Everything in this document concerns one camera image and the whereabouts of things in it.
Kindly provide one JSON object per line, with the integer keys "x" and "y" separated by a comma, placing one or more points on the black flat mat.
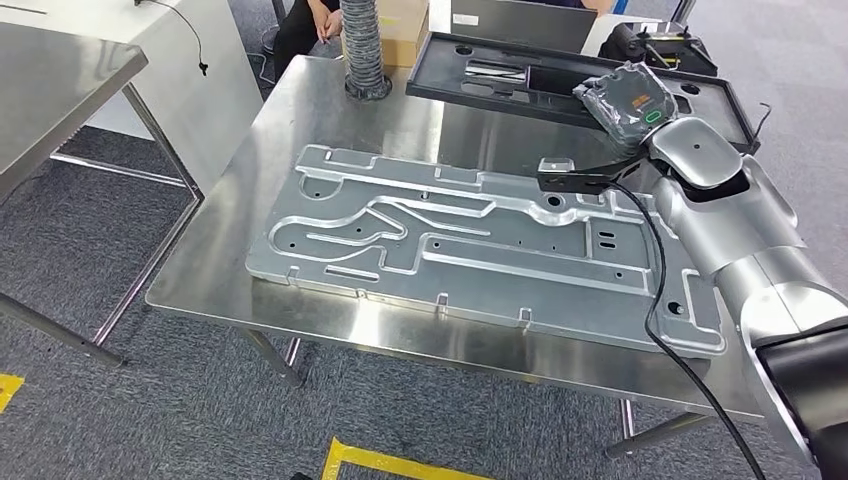
{"x": 523, "y": 23}

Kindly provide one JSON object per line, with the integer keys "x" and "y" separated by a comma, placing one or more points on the stamped silver metal panel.
{"x": 464, "y": 258}

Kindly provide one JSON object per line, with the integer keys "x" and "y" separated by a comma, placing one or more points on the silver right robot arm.
{"x": 742, "y": 232}

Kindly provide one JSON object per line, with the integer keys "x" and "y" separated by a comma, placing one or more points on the black device with yellow marks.
{"x": 662, "y": 50}

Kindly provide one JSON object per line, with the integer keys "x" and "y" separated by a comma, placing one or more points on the black camera bracket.
{"x": 583, "y": 177}

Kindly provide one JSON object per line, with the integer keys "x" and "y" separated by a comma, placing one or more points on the person's hand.
{"x": 329, "y": 25}

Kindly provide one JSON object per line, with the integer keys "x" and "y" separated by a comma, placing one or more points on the white label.
{"x": 465, "y": 19}

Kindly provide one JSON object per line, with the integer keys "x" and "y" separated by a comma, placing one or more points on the yellow floor tape square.
{"x": 8, "y": 391}

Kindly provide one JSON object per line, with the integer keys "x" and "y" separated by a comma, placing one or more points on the white cabinet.
{"x": 192, "y": 86}

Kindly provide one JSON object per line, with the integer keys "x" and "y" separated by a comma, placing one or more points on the person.
{"x": 298, "y": 33}

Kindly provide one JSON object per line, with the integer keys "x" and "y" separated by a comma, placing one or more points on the person's forearm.
{"x": 363, "y": 46}

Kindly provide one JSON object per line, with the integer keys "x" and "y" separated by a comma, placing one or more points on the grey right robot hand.
{"x": 629, "y": 106}

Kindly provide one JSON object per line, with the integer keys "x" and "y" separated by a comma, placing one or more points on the steel workbench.
{"x": 53, "y": 99}
{"x": 397, "y": 132}

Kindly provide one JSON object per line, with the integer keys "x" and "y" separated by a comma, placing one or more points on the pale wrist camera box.
{"x": 556, "y": 164}

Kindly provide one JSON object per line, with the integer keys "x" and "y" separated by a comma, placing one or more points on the cardboard box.
{"x": 401, "y": 33}

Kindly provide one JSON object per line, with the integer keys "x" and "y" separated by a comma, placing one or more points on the black plastic frame part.
{"x": 503, "y": 79}

